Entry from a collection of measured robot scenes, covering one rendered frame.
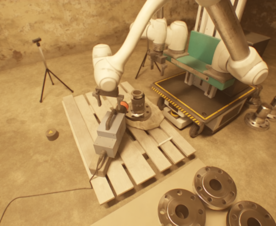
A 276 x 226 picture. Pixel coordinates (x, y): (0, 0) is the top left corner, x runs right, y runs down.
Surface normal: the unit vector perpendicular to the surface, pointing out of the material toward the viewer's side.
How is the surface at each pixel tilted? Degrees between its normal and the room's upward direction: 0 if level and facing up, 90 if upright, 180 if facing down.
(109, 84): 96
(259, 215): 0
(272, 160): 0
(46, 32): 90
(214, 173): 0
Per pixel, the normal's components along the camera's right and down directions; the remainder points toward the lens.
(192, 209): 0.00, -0.75
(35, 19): 0.50, 0.58
